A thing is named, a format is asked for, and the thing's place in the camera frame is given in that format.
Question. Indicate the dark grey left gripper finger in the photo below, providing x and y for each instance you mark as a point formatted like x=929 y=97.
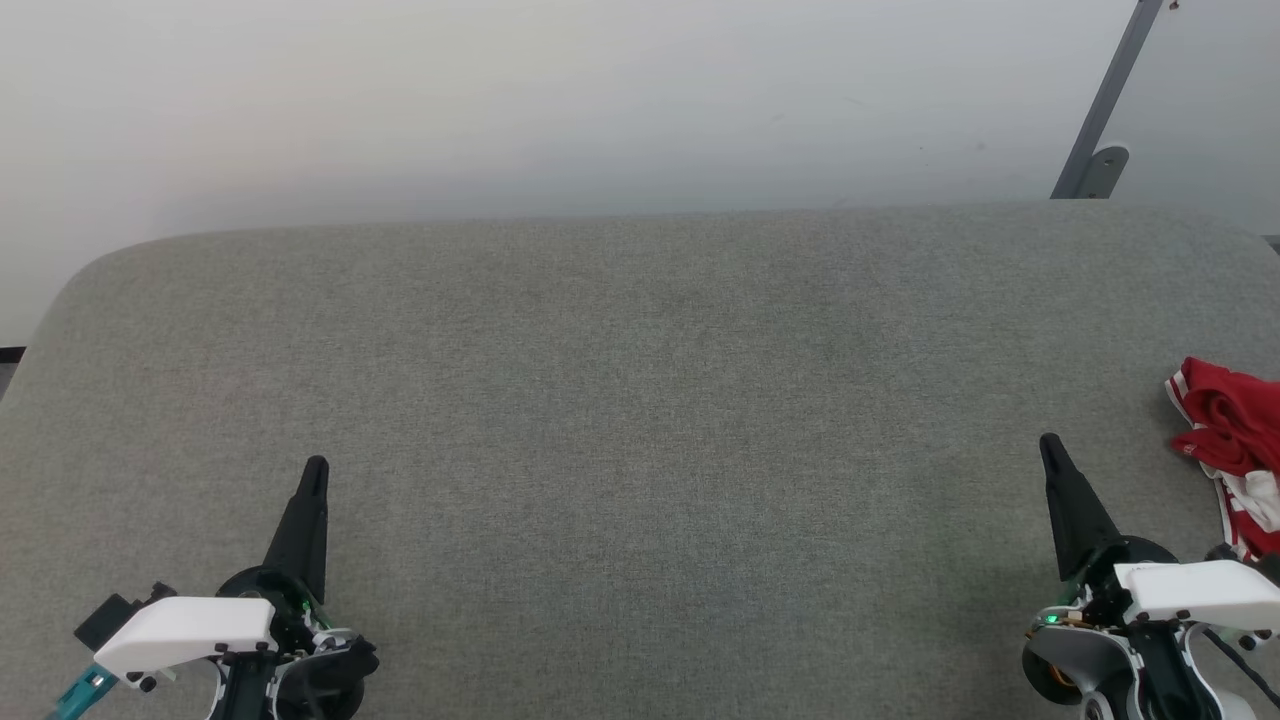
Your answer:
x=303 y=540

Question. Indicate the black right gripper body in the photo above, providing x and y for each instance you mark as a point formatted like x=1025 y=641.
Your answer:
x=1100 y=590

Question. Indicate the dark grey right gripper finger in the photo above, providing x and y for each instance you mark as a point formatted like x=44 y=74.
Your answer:
x=1078 y=520

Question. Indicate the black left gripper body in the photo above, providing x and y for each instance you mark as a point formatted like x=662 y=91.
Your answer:
x=295 y=625

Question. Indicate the red and white garment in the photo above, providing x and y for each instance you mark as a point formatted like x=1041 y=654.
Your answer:
x=1235 y=420

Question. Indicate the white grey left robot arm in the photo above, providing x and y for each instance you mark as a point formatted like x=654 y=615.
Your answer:
x=330 y=680

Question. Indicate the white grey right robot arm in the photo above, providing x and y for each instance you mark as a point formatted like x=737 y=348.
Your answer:
x=1060 y=660

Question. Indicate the black box on left wrist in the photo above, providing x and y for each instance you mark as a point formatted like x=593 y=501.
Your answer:
x=105 y=620

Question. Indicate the teal connector on left wrist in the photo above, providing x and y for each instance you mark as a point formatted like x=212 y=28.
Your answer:
x=85 y=690

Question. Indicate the white right wrist camera cover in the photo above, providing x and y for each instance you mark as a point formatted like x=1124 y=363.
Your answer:
x=1200 y=590

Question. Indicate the white wrist camera cover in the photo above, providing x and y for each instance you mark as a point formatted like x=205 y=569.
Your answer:
x=180 y=630
x=1200 y=590

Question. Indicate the white left wrist camera cover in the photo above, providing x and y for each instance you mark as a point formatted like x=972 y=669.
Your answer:
x=180 y=630

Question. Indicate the round post foot plate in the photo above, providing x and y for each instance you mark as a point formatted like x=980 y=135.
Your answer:
x=1105 y=172

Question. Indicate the grey metal wall post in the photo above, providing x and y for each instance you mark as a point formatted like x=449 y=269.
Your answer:
x=1115 y=90

